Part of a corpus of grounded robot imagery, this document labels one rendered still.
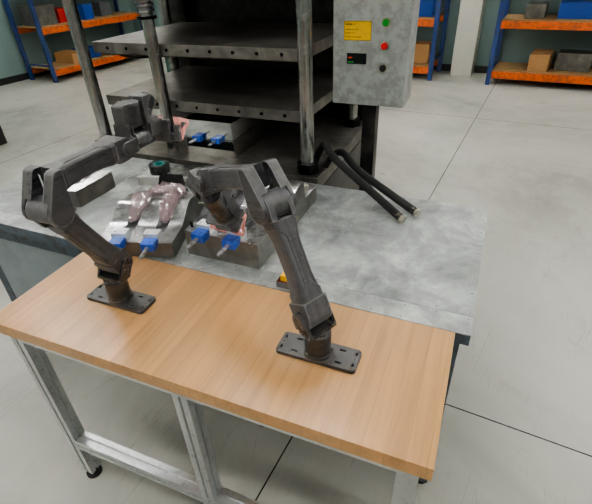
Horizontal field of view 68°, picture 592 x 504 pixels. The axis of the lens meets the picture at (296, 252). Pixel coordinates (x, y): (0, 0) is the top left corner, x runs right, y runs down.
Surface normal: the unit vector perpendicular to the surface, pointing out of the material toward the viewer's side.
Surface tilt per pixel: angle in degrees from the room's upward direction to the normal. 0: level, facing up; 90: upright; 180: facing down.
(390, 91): 90
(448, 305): 0
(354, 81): 90
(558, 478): 0
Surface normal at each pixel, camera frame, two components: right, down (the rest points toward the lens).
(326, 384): -0.04, -0.83
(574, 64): -0.54, 0.49
